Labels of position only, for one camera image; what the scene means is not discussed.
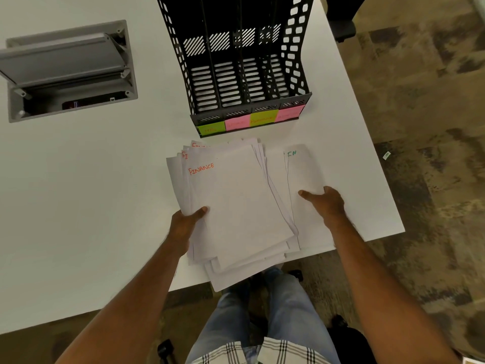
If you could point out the person's right hand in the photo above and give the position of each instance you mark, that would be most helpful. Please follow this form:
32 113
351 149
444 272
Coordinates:
330 203

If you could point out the person's left hand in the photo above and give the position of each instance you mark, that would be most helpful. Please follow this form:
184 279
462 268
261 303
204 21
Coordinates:
182 229

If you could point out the person's left thumb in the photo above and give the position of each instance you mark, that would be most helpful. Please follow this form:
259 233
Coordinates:
200 212

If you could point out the person's right thumb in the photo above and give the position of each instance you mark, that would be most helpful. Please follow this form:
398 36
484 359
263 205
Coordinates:
310 194

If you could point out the white sheet with green lettering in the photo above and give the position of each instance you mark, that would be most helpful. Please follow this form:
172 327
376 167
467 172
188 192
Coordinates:
309 174

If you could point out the stack of white papers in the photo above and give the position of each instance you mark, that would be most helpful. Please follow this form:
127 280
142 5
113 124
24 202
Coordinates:
235 208

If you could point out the person's left forearm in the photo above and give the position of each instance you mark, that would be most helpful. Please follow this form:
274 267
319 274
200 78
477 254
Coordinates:
129 299

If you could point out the person's right forearm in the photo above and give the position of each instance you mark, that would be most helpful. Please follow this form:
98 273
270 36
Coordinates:
379 291

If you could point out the green sticky note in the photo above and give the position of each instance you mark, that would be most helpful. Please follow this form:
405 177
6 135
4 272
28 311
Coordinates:
211 129

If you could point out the pink sticky note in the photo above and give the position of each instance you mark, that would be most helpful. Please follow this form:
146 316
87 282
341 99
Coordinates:
290 113
237 124

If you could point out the small paper scrap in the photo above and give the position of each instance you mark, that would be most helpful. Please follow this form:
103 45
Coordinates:
386 155

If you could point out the yellow-green sticky note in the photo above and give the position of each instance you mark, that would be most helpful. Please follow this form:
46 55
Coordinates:
263 119

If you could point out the blue jeans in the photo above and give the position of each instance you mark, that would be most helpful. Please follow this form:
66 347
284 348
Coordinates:
291 310

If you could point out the black mesh file organizer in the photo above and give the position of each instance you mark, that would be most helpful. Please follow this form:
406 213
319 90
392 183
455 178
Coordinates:
281 60

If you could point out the white plaid shirt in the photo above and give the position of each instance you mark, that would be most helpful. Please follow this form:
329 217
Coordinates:
272 352

